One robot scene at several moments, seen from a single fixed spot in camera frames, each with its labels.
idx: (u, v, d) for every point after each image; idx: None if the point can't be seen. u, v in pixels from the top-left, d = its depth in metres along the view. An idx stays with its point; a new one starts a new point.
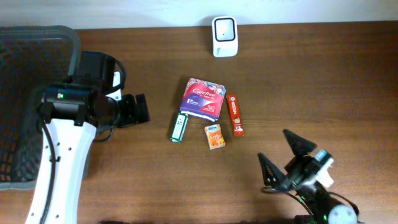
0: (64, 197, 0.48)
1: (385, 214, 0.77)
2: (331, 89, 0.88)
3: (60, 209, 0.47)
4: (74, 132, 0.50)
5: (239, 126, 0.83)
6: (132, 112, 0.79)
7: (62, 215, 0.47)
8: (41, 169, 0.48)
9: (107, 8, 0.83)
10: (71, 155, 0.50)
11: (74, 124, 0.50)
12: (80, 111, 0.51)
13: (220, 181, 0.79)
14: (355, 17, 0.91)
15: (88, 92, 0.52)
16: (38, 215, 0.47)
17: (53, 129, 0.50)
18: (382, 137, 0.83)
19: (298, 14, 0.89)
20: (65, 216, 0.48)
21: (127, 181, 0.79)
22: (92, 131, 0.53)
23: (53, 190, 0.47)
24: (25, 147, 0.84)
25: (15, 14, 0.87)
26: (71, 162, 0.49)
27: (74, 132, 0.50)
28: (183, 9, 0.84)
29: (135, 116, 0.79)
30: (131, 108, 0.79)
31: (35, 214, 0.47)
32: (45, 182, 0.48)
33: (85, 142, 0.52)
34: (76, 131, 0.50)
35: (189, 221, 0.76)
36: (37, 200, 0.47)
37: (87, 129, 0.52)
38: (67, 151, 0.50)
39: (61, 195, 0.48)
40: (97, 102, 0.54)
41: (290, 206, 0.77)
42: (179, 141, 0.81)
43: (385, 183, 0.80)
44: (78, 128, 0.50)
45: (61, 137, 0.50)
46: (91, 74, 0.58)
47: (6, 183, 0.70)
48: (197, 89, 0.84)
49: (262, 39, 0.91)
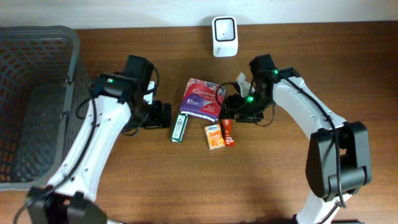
0: (96, 158, 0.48)
1: (386, 214, 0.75)
2: (331, 88, 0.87)
3: (90, 165, 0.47)
4: (115, 106, 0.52)
5: (230, 136, 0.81)
6: (158, 117, 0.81)
7: (90, 172, 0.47)
8: (82, 131, 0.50)
9: (108, 7, 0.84)
10: (109, 125, 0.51)
11: (117, 102, 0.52)
12: (122, 98, 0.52)
13: (220, 180, 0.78)
14: (353, 17, 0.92)
15: (130, 84, 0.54)
16: (68, 167, 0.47)
17: (99, 100, 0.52)
18: (382, 135, 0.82)
19: (298, 14, 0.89)
20: (92, 172, 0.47)
21: (127, 181, 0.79)
22: (127, 114, 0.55)
23: (87, 148, 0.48)
24: (25, 147, 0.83)
25: (16, 13, 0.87)
26: (108, 129, 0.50)
27: (115, 109, 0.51)
28: (183, 9, 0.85)
29: (160, 119, 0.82)
30: (159, 112, 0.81)
31: (67, 165, 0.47)
32: (83, 140, 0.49)
33: (122, 117, 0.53)
34: (117, 104, 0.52)
35: (189, 221, 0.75)
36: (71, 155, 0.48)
37: (127, 109, 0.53)
38: (106, 122, 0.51)
39: (92, 155, 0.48)
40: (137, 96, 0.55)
41: (290, 206, 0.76)
42: (179, 141, 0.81)
43: (385, 183, 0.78)
44: (119, 107, 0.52)
45: (106, 108, 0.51)
46: (135, 73, 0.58)
47: (5, 184, 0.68)
48: (197, 89, 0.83)
49: (262, 38, 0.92)
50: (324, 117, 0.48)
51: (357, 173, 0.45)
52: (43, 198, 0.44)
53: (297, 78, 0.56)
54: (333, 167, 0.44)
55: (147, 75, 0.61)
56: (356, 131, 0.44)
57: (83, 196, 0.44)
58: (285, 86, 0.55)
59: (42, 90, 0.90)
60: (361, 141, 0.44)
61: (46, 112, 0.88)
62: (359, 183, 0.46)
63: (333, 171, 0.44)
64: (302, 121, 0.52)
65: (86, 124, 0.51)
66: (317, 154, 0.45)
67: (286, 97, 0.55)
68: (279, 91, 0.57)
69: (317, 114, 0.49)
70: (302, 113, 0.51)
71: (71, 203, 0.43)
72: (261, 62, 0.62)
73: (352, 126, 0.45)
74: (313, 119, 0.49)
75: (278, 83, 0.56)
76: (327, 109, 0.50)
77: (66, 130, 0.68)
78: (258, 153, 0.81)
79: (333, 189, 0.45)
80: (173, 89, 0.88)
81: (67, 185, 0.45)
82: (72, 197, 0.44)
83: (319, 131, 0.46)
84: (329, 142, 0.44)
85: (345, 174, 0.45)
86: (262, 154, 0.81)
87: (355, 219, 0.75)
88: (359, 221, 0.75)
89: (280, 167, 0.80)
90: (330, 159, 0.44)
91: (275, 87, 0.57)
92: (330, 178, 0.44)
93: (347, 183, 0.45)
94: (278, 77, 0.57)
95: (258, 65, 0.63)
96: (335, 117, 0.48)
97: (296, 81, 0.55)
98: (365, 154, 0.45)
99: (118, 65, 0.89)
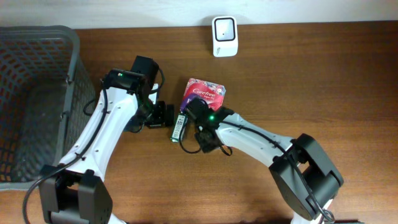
0: (106, 142, 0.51)
1: (386, 214, 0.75)
2: (331, 89, 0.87)
3: (101, 147, 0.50)
4: (125, 97, 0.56)
5: None
6: (162, 116, 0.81)
7: (101, 153, 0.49)
8: (94, 117, 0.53)
9: (109, 7, 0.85)
10: (119, 112, 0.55)
11: (126, 93, 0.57)
12: (131, 90, 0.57)
13: (220, 181, 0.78)
14: (352, 17, 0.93)
15: (138, 79, 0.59)
16: (79, 148, 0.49)
17: (111, 91, 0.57)
18: (382, 135, 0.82)
19: (297, 14, 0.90)
20: (102, 154, 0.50)
21: (127, 181, 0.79)
22: (135, 105, 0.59)
23: (99, 132, 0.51)
24: (25, 147, 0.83)
25: (15, 14, 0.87)
26: (117, 116, 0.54)
27: (125, 98, 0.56)
28: (182, 9, 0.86)
29: (163, 118, 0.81)
30: (163, 111, 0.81)
31: (78, 146, 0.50)
32: (94, 126, 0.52)
33: (130, 108, 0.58)
34: (127, 96, 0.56)
35: (189, 221, 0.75)
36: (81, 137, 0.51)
37: (135, 101, 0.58)
38: (116, 110, 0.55)
39: (103, 139, 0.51)
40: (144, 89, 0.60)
41: (290, 206, 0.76)
42: (179, 141, 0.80)
43: (386, 183, 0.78)
44: (129, 98, 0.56)
45: (117, 98, 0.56)
46: (142, 71, 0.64)
47: (6, 184, 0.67)
48: (196, 89, 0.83)
49: (262, 38, 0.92)
50: (272, 143, 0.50)
51: (327, 183, 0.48)
52: (54, 175, 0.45)
53: (232, 116, 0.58)
54: (304, 190, 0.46)
55: (153, 74, 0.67)
56: (306, 146, 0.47)
57: (94, 174, 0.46)
58: (226, 129, 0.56)
59: (43, 90, 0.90)
60: (314, 153, 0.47)
61: (46, 112, 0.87)
62: (334, 188, 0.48)
63: (306, 193, 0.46)
64: (258, 156, 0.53)
65: (97, 111, 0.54)
66: (285, 185, 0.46)
67: (232, 139, 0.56)
68: (224, 135, 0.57)
69: (265, 145, 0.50)
70: (254, 150, 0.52)
71: (83, 180, 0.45)
72: (192, 107, 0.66)
73: (300, 142, 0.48)
74: (264, 150, 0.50)
75: (218, 127, 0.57)
76: (271, 134, 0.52)
77: (66, 131, 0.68)
78: None
79: (314, 209, 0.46)
80: (172, 89, 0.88)
81: (78, 164, 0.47)
82: (83, 174, 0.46)
83: (275, 162, 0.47)
84: (290, 168, 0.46)
85: (318, 188, 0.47)
86: None
87: (354, 219, 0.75)
88: (359, 221, 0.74)
89: None
90: (298, 183, 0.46)
91: (217, 132, 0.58)
92: (307, 201, 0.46)
93: (323, 196, 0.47)
94: (215, 121, 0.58)
95: (191, 110, 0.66)
96: (282, 139, 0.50)
97: (232, 119, 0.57)
98: (324, 162, 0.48)
99: (118, 65, 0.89)
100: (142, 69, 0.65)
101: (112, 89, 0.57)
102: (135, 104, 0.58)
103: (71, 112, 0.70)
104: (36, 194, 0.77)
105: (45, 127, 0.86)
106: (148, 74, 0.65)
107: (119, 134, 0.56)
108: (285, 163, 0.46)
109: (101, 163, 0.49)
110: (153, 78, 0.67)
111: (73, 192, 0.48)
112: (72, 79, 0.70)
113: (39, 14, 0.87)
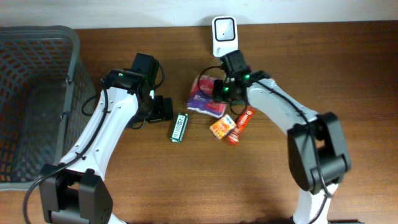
0: (106, 142, 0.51)
1: (386, 214, 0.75)
2: (331, 88, 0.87)
3: (101, 145, 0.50)
4: (125, 97, 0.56)
5: (234, 135, 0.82)
6: (162, 110, 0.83)
7: (101, 153, 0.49)
8: (94, 116, 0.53)
9: (109, 7, 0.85)
10: (119, 112, 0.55)
11: (127, 93, 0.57)
12: (132, 89, 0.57)
13: (219, 181, 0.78)
14: (352, 17, 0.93)
15: (138, 79, 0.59)
16: (79, 147, 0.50)
17: (111, 91, 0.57)
18: (382, 136, 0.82)
19: (297, 13, 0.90)
20: (102, 154, 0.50)
21: (127, 181, 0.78)
22: (136, 106, 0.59)
23: (98, 132, 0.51)
24: (25, 147, 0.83)
25: (17, 14, 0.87)
26: (117, 116, 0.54)
27: (126, 98, 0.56)
28: (183, 9, 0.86)
29: (164, 112, 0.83)
30: (161, 105, 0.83)
31: (79, 145, 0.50)
32: (94, 125, 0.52)
33: (131, 108, 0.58)
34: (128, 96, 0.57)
35: (189, 221, 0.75)
36: (82, 135, 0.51)
37: (135, 101, 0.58)
38: (117, 109, 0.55)
39: (103, 139, 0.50)
40: (144, 89, 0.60)
41: (290, 206, 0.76)
42: (179, 141, 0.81)
43: (385, 183, 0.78)
44: (129, 97, 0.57)
45: (117, 98, 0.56)
46: (142, 70, 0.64)
47: (5, 184, 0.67)
48: (204, 86, 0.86)
49: (262, 38, 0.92)
50: (297, 112, 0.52)
51: (336, 162, 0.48)
52: (54, 175, 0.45)
53: (267, 80, 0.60)
54: (313, 161, 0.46)
55: (153, 73, 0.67)
56: (329, 122, 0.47)
57: (94, 173, 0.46)
58: (258, 89, 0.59)
59: (43, 91, 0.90)
60: (334, 132, 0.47)
61: (46, 112, 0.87)
62: (339, 170, 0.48)
63: (313, 165, 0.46)
64: (279, 119, 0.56)
65: (99, 111, 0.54)
66: (295, 150, 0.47)
67: (260, 99, 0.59)
68: (253, 94, 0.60)
69: (290, 112, 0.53)
70: (278, 112, 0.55)
71: (83, 179, 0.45)
72: (232, 61, 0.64)
73: (325, 117, 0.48)
74: (288, 116, 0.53)
75: (250, 86, 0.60)
76: (300, 104, 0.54)
77: (66, 131, 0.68)
78: (258, 152, 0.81)
79: (316, 182, 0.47)
80: (173, 89, 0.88)
81: (78, 164, 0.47)
82: (83, 173, 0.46)
83: (293, 128, 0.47)
84: (306, 137, 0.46)
85: (326, 164, 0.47)
86: (263, 154, 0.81)
87: (354, 219, 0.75)
88: (359, 221, 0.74)
89: (280, 167, 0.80)
90: (310, 154, 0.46)
91: (249, 90, 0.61)
92: (313, 172, 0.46)
93: (328, 172, 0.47)
94: (250, 80, 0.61)
95: (230, 62, 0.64)
96: (307, 111, 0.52)
97: (267, 83, 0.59)
98: (341, 142, 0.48)
99: (118, 65, 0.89)
100: (142, 68, 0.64)
101: (113, 89, 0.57)
102: (135, 104, 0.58)
103: (71, 112, 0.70)
104: (36, 194, 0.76)
105: (45, 127, 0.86)
106: (148, 74, 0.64)
107: (120, 134, 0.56)
108: (303, 131, 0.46)
109: (101, 162, 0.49)
110: (153, 76, 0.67)
111: (73, 192, 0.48)
112: (73, 79, 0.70)
113: (40, 13, 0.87)
